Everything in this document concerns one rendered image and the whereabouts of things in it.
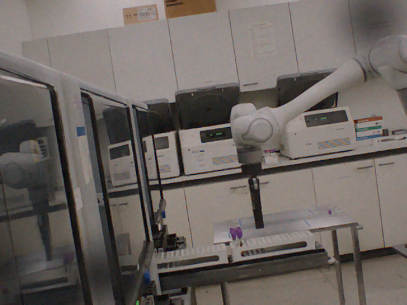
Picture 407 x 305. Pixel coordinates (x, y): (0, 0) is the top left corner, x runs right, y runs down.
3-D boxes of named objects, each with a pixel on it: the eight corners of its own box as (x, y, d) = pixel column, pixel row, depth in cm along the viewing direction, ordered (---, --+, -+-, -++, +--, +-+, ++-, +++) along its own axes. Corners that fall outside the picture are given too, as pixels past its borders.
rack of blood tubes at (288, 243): (233, 265, 187) (231, 248, 187) (231, 258, 197) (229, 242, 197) (316, 252, 188) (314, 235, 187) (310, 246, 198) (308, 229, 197)
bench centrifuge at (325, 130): (290, 161, 422) (278, 74, 418) (278, 155, 483) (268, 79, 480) (359, 150, 422) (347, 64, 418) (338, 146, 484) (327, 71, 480)
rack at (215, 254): (145, 279, 187) (142, 262, 186) (147, 271, 197) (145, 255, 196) (228, 266, 187) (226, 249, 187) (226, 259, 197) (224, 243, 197)
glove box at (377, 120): (357, 128, 462) (356, 117, 461) (353, 128, 474) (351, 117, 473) (384, 124, 461) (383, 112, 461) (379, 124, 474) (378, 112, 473)
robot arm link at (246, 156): (259, 144, 195) (261, 161, 195) (234, 148, 195) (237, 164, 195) (262, 145, 186) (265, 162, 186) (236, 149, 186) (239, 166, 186)
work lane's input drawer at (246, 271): (138, 300, 185) (133, 276, 185) (141, 288, 199) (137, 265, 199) (341, 269, 186) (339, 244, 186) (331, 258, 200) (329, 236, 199)
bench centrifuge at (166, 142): (110, 187, 420) (97, 107, 417) (122, 178, 482) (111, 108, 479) (180, 177, 419) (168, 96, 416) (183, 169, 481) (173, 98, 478)
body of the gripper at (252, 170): (262, 162, 186) (266, 188, 187) (259, 160, 195) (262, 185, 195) (241, 165, 186) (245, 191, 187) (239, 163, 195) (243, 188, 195)
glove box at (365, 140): (356, 145, 461) (355, 137, 461) (351, 145, 474) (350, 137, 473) (381, 142, 464) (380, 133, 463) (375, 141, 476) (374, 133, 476)
